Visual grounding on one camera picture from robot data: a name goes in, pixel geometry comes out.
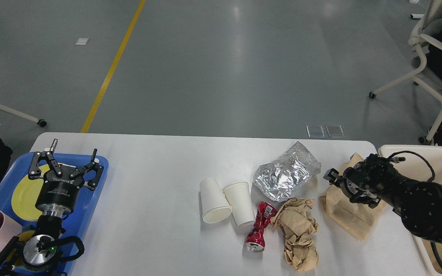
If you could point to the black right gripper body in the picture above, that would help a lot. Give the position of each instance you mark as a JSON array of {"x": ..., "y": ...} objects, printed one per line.
[{"x": 355, "y": 185}]

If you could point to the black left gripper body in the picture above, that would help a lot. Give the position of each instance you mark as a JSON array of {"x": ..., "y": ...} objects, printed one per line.
[{"x": 57, "y": 198}]

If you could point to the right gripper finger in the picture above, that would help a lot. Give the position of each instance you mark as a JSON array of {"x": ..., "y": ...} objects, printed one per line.
[
  {"x": 363, "y": 199},
  {"x": 334, "y": 178}
]

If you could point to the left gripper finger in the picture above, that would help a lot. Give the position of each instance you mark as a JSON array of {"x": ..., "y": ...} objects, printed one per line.
[
  {"x": 91, "y": 166},
  {"x": 47, "y": 156}
]

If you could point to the yellow plastic plate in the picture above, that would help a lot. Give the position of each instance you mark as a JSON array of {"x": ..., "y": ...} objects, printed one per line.
[{"x": 24, "y": 198}]

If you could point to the brown paper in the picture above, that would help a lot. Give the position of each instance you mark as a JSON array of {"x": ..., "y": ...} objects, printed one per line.
[{"x": 297, "y": 226}]

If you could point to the dark teal mug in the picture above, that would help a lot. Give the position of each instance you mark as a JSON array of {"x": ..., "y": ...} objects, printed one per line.
[{"x": 26, "y": 234}]

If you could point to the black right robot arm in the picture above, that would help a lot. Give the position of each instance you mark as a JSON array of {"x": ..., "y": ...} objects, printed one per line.
[{"x": 417, "y": 203}]

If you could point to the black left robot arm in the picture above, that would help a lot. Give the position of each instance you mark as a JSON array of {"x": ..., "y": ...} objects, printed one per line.
[{"x": 42, "y": 253}]

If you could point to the crumpled silver foil bag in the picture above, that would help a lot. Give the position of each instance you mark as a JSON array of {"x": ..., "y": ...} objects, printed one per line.
[{"x": 286, "y": 175}]

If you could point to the beige plastic bin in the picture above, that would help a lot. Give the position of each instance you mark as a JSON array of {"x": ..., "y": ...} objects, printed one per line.
[{"x": 415, "y": 168}]

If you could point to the white paper cup right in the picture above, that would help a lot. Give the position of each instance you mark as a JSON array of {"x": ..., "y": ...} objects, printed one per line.
[{"x": 239, "y": 198}]

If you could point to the white paper cup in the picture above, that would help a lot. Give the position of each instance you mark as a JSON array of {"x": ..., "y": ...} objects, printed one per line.
[
  {"x": 215, "y": 206},
  {"x": 239, "y": 198}
]

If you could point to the crushed red soda can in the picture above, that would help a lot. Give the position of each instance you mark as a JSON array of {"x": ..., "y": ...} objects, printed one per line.
[{"x": 255, "y": 242}]

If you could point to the white paper cup left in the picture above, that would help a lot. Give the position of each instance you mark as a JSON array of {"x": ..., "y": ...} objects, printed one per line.
[{"x": 215, "y": 206}]

